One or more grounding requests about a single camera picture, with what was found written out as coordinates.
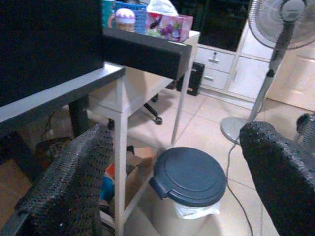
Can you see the black floor speaker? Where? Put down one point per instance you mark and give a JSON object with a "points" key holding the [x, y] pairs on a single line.
{"points": [[195, 78]]}

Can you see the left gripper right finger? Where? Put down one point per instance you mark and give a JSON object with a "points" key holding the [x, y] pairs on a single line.
{"points": [[283, 186]]}

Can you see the white drawer cabinet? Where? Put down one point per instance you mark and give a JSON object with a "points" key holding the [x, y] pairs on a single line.
{"points": [[248, 73]]}

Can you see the white frame table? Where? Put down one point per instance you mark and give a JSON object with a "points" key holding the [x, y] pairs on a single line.
{"points": [[120, 152]]}

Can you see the black television screen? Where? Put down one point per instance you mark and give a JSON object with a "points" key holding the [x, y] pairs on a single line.
{"points": [[216, 24]]}

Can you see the black desk drawer box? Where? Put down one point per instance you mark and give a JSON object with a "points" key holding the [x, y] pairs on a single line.
{"points": [[147, 56]]}

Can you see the white bin with blue lid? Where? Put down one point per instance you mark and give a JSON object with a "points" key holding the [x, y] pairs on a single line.
{"points": [[192, 177]]}

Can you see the colourful toy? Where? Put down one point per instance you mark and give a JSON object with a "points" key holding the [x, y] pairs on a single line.
{"points": [[108, 189]]}

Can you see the blue plastic basket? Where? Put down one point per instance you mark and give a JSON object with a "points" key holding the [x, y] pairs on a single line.
{"points": [[140, 17]]}

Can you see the grey standing fan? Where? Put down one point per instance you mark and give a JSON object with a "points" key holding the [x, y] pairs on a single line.
{"points": [[291, 11]]}

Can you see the black flat monitor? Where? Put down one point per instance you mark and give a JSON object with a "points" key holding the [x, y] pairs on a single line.
{"points": [[49, 44]]}

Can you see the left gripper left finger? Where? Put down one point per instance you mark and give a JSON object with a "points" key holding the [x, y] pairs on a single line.
{"points": [[69, 184]]}

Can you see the teal cup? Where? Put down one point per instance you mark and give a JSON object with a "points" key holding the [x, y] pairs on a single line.
{"points": [[107, 9]]}

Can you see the dark desk with grey top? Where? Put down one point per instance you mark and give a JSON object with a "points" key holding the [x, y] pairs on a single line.
{"points": [[61, 91]]}

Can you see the white tissue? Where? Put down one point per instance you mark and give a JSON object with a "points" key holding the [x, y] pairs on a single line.
{"points": [[161, 6]]}

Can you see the pink floral tissue box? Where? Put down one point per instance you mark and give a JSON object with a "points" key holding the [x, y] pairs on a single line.
{"points": [[169, 27]]}

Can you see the black office chair base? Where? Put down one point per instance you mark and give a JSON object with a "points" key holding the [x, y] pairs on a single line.
{"points": [[151, 110]]}

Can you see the brown cardboard box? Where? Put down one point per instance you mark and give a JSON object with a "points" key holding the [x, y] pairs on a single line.
{"points": [[137, 177]]}

